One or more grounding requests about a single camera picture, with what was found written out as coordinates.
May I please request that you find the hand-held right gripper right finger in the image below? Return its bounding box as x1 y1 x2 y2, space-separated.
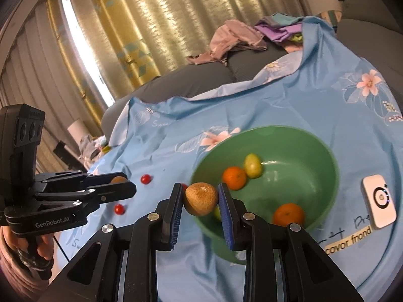
217 182 367 302

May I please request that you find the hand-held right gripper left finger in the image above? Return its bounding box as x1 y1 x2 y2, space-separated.
36 183 185 302

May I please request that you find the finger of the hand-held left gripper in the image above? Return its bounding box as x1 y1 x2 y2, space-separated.
35 181 137 210
34 170 128 193

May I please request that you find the orange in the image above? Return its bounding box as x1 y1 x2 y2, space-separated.
222 167 248 191
272 203 305 227

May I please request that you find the yellow-green lemon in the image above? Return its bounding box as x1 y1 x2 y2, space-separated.
244 154 263 178

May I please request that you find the green plastic bowl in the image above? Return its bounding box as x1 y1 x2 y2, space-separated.
190 126 341 265

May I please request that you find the person's left forearm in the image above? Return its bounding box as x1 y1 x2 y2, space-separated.
0 252 51 299

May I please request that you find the person's left hand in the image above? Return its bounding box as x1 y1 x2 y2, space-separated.
2 228 55 260

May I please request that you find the black stick vacuum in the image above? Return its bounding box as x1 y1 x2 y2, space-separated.
53 141 82 170

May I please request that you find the grey clothes heap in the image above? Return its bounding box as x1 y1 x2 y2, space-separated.
78 134 109 161

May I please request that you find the beige sheer curtain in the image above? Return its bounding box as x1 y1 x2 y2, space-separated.
0 16 104 170

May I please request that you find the grey sofa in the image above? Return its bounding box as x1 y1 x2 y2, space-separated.
101 0 403 139

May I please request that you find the blue floral bed sheet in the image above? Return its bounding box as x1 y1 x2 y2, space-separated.
53 16 403 302

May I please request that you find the white rounded device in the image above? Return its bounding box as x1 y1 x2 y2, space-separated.
361 174 397 229

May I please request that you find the gold curtain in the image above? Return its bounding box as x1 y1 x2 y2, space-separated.
47 0 312 101

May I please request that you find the pink clothes pile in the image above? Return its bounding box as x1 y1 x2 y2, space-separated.
187 19 268 66

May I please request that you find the purple cloth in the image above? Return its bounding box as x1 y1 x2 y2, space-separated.
253 13 304 43

